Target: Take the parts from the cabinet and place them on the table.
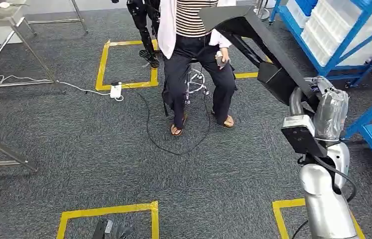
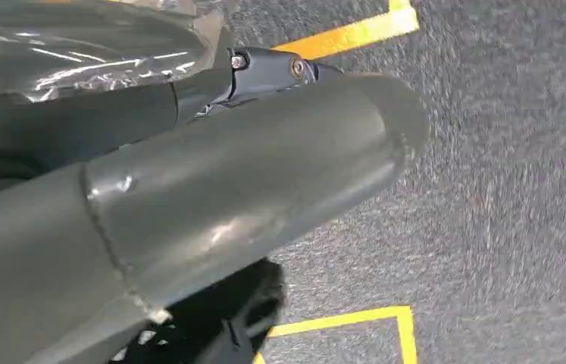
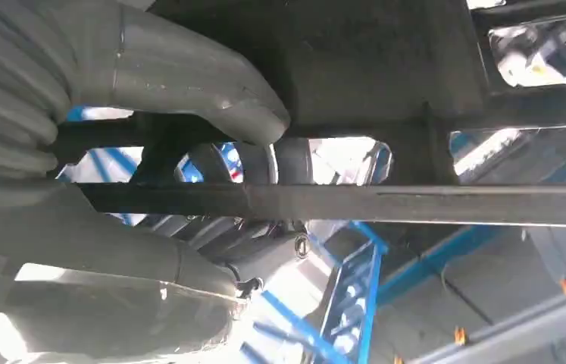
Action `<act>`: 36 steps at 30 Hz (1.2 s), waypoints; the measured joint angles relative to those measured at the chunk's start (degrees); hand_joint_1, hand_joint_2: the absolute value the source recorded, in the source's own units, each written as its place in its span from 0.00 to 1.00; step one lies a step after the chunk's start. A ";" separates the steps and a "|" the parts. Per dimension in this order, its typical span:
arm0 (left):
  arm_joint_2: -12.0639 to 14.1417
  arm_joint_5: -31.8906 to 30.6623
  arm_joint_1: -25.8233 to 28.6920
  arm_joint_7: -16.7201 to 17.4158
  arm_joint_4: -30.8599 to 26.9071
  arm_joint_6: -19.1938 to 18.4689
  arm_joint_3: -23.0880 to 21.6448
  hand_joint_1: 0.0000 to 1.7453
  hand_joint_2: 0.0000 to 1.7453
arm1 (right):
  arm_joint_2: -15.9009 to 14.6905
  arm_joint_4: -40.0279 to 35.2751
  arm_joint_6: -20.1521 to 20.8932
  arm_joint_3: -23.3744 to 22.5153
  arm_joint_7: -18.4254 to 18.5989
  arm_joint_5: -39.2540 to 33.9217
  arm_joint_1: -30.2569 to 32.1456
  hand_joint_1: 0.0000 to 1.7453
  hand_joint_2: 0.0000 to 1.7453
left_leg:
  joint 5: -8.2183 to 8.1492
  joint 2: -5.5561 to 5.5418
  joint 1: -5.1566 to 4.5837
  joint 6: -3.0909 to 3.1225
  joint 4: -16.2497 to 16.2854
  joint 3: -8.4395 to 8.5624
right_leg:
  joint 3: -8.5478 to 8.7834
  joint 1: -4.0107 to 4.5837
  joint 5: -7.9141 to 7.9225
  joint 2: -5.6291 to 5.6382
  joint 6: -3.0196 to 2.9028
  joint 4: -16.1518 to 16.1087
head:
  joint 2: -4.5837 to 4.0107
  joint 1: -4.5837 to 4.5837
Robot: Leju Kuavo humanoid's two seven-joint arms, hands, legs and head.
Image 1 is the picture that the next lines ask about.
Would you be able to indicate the person's hand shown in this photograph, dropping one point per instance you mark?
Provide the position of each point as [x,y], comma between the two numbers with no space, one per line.
[225,58]

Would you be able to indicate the long black metal tray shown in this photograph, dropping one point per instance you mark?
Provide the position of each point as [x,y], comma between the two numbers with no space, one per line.
[271,52]

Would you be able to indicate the chrome stand base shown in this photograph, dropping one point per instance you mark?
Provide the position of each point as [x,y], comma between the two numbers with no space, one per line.
[261,13]

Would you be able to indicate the person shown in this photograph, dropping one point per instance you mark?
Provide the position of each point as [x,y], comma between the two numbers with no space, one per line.
[189,19]

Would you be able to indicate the black humanoid robot leg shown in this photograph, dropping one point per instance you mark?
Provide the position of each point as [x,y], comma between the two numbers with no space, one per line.
[143,29]

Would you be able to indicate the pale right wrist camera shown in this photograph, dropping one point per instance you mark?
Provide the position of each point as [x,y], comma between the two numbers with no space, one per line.
[301,138]

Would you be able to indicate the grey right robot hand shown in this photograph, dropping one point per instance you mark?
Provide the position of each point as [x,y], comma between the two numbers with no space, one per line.
[331,112]

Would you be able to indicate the blue plastic crate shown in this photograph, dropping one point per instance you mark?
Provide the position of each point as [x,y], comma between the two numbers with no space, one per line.
[306,6]

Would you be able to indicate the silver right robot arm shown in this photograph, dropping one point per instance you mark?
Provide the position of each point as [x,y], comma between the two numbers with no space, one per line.
[324,204]

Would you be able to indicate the small white object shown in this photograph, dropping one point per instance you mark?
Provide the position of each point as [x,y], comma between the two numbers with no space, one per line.
[4,5]

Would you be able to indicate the grey handheld controller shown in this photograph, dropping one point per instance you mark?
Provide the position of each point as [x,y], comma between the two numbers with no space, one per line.
[219,59]

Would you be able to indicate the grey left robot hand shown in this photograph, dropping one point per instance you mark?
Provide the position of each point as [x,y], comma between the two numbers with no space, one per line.
[110,231]

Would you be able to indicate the chrome stool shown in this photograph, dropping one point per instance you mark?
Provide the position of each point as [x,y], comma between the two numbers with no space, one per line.
[195,82]

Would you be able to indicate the white power strip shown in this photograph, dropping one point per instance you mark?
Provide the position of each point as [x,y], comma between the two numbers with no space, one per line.
[115,90]

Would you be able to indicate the yellow floor tape square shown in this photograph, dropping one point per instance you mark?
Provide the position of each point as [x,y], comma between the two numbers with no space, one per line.
[101,66]
[106,211]
[279,214]
[245,75]

